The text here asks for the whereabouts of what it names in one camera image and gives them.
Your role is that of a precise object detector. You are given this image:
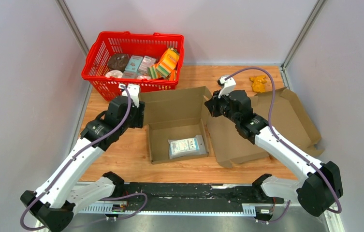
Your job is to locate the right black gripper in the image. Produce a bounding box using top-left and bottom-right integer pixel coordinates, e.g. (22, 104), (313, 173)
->
(204, 89), (239, 125)

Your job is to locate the cardboard box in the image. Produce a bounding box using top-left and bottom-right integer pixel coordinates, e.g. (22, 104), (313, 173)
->
(139, 86), (212, 164)

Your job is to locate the cardboard sheet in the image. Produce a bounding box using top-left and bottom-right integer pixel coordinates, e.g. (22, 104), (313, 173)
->
(207, 88), (324, 168)

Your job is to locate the white plastic pouch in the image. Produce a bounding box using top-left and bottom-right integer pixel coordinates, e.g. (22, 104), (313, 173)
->
(168, 135), (207, 160)

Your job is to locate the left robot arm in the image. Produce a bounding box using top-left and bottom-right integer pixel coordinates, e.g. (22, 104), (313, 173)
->
(20, 96), (146, 232)

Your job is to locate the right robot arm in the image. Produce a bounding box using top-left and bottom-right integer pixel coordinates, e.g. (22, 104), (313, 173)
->
(204, 90), (343, 217)

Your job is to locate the teal small box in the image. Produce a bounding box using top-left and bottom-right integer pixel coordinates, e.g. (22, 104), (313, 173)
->
(124, 55), (143, 73)

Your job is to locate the grey pink small box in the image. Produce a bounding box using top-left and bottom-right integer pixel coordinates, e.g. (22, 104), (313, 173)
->
(138, 56), (157, 75)

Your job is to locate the yellow toy figure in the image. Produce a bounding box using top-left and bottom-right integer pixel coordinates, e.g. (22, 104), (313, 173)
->
(249, 75), (267, 93)

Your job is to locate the white round container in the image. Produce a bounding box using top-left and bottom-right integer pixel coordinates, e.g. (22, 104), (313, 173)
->
(105, 70), (123, 78)

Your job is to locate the brown round packet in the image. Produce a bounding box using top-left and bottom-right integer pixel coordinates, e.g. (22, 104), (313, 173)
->
(107, 53), (130, 72)

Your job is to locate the green striped sponge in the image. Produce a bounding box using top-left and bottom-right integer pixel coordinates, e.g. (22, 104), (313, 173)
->
(147, 64), (162, 79)

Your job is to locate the striped sponge pack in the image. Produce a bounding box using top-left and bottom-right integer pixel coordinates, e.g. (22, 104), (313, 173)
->
(156, 47), (180, 78)

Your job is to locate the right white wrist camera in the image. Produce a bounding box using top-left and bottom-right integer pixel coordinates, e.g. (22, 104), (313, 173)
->
(217, 75), (236, 98)

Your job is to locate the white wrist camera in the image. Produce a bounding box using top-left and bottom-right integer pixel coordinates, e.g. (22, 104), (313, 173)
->
(217, 75), (236, 98)
(118, 84), (140, 108)

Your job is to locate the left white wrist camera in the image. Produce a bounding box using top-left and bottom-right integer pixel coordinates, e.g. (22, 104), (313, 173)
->
(118, 84), (140, 108)

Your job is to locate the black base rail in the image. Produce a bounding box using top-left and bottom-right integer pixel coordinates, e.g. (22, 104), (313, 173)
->
(70, 182), (298, 217)

